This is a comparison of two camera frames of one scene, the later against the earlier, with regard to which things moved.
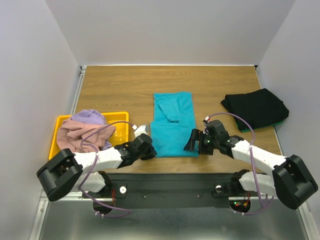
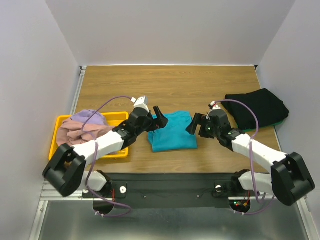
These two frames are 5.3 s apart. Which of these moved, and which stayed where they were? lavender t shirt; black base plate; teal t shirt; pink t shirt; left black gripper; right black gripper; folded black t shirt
Moved: left black gripper; teal t shirt; right black gripper
Stayed: black base plate; pink t shirt; lavender t shirt; folded black t shirt
